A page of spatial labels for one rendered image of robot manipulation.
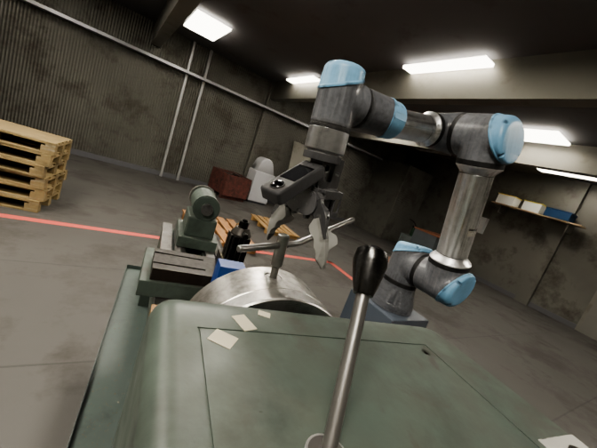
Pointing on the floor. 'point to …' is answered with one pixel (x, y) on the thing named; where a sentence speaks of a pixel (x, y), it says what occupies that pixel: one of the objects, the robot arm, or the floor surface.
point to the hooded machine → (259, 175)
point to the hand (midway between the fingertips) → (290, 254)
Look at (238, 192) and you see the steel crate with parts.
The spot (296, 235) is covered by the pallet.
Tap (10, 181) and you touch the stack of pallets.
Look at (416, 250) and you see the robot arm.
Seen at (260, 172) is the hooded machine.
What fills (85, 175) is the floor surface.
